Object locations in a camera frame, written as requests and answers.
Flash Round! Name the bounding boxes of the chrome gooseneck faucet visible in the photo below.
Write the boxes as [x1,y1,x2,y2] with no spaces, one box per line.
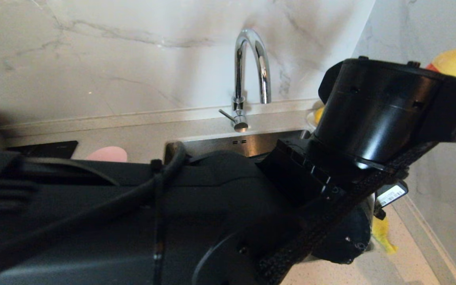
[219,28,272,133]

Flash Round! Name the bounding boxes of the stainless steel sink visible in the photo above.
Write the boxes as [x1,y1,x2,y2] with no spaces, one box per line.
[164,130,312,159]

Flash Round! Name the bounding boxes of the yellow sponge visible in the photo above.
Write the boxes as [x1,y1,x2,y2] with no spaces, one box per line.
[372,216,398,255]

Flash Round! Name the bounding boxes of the pink plastic bowl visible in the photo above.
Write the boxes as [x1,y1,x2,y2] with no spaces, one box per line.
[85,146,128,163]

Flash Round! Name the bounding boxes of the black induction cooktop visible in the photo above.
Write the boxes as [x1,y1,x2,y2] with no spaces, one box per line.
[6,141,79,159]

